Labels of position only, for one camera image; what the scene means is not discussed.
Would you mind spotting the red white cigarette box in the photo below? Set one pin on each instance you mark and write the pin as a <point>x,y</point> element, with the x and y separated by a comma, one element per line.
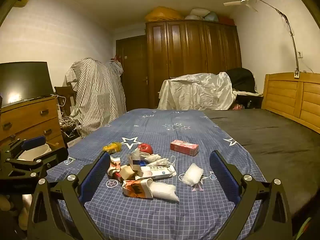
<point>114,165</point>

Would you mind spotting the white bedding bag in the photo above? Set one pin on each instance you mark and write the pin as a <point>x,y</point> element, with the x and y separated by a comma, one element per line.
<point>198,13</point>

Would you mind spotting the striped cloth cover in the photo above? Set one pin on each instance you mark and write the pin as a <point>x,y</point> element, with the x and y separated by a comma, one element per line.
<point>97,95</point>

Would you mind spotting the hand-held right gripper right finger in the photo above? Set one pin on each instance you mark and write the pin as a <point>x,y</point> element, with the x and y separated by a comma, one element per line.
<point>223,175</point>

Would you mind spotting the tan sponge block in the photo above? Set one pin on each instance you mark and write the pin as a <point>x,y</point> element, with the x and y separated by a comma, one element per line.
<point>126,172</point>

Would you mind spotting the brown wooden wardrobe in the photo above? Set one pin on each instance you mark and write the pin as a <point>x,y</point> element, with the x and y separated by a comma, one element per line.
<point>190,50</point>

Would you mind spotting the white packet with blue band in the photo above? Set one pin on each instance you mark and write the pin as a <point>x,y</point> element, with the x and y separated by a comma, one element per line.
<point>133,158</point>

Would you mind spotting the pale blue bedding bag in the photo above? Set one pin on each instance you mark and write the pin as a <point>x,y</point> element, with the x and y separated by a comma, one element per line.
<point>212,17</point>

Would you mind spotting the white fluffy sock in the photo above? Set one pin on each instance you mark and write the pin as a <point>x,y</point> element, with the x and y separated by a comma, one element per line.
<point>156,158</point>

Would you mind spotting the white satin cloth cover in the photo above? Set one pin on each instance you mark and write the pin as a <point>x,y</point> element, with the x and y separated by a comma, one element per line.
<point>200,92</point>

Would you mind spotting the dark nightstand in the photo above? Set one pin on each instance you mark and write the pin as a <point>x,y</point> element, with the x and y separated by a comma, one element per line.
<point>250,100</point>

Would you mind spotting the wooden headboard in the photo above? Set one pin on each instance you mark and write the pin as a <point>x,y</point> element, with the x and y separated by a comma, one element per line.
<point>287,97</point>

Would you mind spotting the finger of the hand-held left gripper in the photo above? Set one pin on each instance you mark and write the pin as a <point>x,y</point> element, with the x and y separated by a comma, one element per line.
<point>47,158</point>
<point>33,142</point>

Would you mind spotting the white wall outlet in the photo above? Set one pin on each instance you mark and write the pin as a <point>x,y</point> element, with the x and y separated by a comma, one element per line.
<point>300,54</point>

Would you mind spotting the black cloth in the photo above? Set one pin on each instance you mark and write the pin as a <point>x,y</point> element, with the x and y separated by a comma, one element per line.
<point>241,78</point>

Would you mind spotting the yellow wrapper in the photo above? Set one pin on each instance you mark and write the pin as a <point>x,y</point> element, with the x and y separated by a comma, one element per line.
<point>113,147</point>

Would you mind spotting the red hanger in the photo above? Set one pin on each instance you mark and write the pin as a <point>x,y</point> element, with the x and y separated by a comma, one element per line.
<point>115,59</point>

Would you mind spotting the dark wooden door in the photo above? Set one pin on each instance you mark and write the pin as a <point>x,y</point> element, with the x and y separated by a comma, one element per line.
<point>132,72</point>

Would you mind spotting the clear plastic bag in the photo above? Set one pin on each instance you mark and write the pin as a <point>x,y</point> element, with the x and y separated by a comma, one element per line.
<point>163,191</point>

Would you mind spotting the wooden dresser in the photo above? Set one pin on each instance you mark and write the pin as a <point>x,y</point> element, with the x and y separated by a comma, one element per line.
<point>27,120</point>

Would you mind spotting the white ceiling fan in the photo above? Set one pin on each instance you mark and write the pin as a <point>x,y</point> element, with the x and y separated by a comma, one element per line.
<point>241,1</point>

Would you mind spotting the black television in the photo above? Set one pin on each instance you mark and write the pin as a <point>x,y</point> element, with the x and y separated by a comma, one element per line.
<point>25,82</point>

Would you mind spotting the crumpled orange white carton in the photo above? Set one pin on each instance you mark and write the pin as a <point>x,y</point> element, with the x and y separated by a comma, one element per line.
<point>136,188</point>

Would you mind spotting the white wet wipes pack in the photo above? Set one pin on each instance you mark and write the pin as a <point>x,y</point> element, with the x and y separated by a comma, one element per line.
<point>157,172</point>

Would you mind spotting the bent metal pole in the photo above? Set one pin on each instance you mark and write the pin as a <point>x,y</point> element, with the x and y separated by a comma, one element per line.
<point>290,27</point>

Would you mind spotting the white plastic bin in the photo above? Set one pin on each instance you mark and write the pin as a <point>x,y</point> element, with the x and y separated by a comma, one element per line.
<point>33,153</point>

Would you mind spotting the red storage box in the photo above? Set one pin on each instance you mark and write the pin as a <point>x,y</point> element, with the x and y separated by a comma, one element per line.
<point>227,20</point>

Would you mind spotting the white appliance box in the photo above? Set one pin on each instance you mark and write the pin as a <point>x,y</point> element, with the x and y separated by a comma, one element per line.
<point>72,140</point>

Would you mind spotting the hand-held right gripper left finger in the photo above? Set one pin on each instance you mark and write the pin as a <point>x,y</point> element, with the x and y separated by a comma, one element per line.
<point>95,177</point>

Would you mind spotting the white plastic bag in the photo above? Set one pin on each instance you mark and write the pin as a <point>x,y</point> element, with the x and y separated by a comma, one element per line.
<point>192,173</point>

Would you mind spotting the red apple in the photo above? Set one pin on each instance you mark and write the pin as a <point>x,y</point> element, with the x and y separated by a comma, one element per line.
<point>146,148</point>

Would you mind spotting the red pink carton box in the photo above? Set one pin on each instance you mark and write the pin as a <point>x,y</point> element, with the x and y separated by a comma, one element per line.
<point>183,147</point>

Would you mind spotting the blue bottle cap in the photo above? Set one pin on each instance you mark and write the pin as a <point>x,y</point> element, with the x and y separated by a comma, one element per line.
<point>143,163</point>

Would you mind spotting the dark grey blanket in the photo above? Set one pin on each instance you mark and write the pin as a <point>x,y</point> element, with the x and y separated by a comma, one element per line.
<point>270,140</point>

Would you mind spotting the blue star print bedsheet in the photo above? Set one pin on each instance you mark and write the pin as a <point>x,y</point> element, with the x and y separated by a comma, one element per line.
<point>160,130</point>

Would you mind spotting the orange storage bag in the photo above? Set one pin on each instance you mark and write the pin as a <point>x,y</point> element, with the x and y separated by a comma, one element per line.
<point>163,13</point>

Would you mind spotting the pink bag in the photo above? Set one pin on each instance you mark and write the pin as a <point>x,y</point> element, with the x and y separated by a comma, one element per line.
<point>238,107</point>

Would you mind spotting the wooden chair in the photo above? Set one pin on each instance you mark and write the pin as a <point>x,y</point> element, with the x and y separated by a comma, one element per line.
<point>63,97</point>

